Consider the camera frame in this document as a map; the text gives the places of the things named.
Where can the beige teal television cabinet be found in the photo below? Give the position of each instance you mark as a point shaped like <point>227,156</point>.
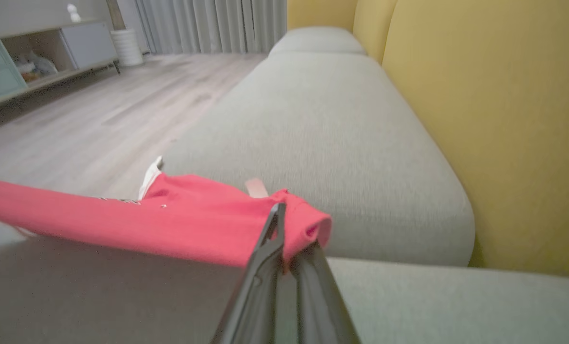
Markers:
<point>7,32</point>

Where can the long grey sofa seat cushion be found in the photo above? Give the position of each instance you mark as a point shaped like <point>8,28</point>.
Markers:
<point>322,134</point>

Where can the grey pleated curtain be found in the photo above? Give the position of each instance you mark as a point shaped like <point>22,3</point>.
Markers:
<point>217,24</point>

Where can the yellow sofa armrest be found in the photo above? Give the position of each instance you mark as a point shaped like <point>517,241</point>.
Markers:
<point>320,12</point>

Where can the grey white cabinet door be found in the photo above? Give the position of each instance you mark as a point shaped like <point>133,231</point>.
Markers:
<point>88,45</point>

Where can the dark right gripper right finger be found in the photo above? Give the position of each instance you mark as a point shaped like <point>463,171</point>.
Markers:
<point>318,306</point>

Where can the small white figurine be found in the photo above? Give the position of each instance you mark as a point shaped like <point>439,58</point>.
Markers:
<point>74,15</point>

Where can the large grey sofa ottoman cushion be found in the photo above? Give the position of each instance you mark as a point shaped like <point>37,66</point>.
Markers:
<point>122,296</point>

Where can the small grey sofa seat cushion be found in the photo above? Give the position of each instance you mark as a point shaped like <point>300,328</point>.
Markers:
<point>315,40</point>

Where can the toys in cabinet shelf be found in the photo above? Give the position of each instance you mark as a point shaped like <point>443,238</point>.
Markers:
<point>38,67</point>

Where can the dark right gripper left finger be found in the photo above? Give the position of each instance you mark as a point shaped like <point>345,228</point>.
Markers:
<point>253,306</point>

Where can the narrow yellow sofa back cushion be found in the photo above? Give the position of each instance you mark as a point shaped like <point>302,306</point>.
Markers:
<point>368,24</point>

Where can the red garment white label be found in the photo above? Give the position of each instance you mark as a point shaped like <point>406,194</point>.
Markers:
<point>169,224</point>

